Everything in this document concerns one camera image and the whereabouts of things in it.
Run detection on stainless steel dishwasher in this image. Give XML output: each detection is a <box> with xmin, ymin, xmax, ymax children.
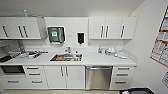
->
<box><xmin>84</xmin><ymin>65</ymin><xmax>114</xmax><ymax>91</ymax></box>

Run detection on black soap dispenser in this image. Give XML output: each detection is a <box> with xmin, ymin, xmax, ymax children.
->
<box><xmin>76</xmin><ymin>31</ymin><xmax>86</xmax><ymax>45</ymax></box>

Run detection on blue dish soap bottle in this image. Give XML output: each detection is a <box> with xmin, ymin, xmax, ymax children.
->
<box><xmin>97</xmin><ymin>46</ymin><xmax>103</xmax><ymax>55</ymax></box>

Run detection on chrome sink faucet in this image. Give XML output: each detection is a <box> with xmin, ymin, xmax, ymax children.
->
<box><xmin>64</xmin><ymin>46</ymin><xmax>73</xmax><ymax>56</ymax></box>

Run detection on steel kitchen sink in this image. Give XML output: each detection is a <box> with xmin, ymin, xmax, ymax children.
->
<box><xmin>49</xmin><ymin>53</ymin><xmax>84</xmax><ymax>63</ymax></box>

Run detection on stack of white plates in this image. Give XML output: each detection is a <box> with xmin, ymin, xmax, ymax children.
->
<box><xmin>105</xmin><ymin>46</ymin><xmax>118</xmax><ymax>56</ymax></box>

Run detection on steel paper towel dispenser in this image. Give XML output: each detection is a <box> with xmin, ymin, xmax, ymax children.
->
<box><xmin>46</xmin><ymin>25</ymin><xmax>66</xmax><ymax>45</ymax></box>

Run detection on white sink base cabinet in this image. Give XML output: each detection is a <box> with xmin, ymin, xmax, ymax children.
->
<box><xmin>44</xmin><ymin>65</ymin><xmax>86</xmax><ymax>91</ymax></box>

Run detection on white drawer unit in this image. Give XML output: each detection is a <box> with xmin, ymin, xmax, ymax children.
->
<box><xmin>23</xmin><ymin>65</ymin><xmax>48</xmax><ymax>90</ymax></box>
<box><xmin>111</xmin><ymin>65</ymin><xmax>133</xmax><ymax>91</ymax></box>

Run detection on dish drying rack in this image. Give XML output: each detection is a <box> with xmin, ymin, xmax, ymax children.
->
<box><xmin>7</xmin><ymin>48</ymin><xmax>50</xmax><ymax>60</ymax></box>

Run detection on black waste bin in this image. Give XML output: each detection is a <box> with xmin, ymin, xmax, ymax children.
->
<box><xmin>119</xmin><ymin>86</ymin><xmax>152</xmax><ymax>94</ymax></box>

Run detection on bottle on cabinet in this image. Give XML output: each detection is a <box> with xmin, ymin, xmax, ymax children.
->
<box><xmin>22</xmin><ymin>8</ymin><xmax>29</xmax><ymax>19</ymax></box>

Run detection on built-in black microwave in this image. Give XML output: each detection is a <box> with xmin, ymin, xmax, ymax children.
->
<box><xmin>0</xmin><ymin>64</ymin><xmax>26</xmax><ymax>76</ymax></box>

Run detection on white drawer under microwave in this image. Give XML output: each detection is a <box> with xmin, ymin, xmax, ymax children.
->
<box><xmin>0</xmin><ymin>75</ymin><xmax>26</xmax><ymax>90</ymax></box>

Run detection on white wall cabinet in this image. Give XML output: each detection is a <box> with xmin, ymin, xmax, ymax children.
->
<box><xmin>87</xmin><ymin>16</ymin><xmax>139</xmax><ymax>41</ymax></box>
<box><xmin>0</xmin><ymin>16</ymin><xmax>42</xmax><ymax>41</ymax></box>

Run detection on large colourful wall poster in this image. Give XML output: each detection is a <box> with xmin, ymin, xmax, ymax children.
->
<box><xmin>149</xmin><ymin>5</ymin><xmax>168</xmax><ymax>68</ymax></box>

